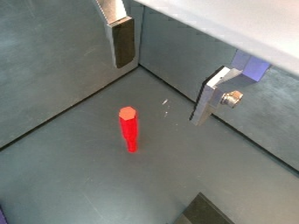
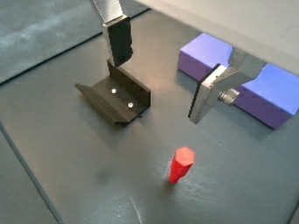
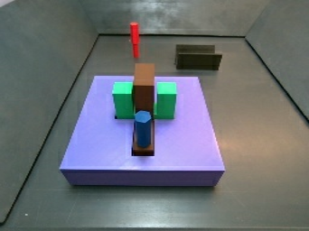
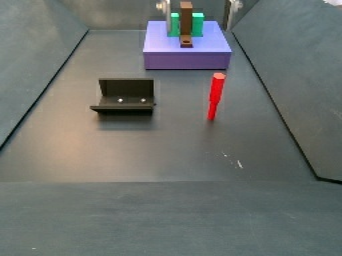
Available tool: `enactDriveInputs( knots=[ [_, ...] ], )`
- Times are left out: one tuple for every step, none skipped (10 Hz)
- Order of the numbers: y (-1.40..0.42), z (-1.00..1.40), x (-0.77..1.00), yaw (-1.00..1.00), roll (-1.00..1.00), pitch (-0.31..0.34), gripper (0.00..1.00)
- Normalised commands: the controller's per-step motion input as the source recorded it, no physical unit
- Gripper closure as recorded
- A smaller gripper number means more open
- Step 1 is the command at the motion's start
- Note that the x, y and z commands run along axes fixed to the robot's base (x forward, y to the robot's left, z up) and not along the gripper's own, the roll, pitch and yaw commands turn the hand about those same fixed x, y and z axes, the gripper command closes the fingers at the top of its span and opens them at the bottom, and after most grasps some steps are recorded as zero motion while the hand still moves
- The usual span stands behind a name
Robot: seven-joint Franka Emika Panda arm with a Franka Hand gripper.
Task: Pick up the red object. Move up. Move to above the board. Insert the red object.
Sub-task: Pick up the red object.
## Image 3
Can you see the brown L-shaped block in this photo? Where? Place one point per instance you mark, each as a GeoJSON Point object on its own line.
{"type": "Point", "coordinates": [144, 99]}

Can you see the red cylindrical peg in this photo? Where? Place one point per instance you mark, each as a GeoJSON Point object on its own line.
{"type": "Point", "coordinates": [133, 38]}

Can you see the black peg holder bracket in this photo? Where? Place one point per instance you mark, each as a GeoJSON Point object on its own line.
{"type": "Point", "coordinates": [196, 57]}

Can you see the green block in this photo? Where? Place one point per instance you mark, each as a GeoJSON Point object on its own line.
{"type": "Point", "coordinates": [163, 106]}

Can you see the purple board base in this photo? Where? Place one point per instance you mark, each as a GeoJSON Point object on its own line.
{"type": "Point", "coordinates": [186, 158]}

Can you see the blue hexagonal peg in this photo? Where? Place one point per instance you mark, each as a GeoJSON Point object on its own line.
{"type": "Point", "coordinates": [143, 128]}

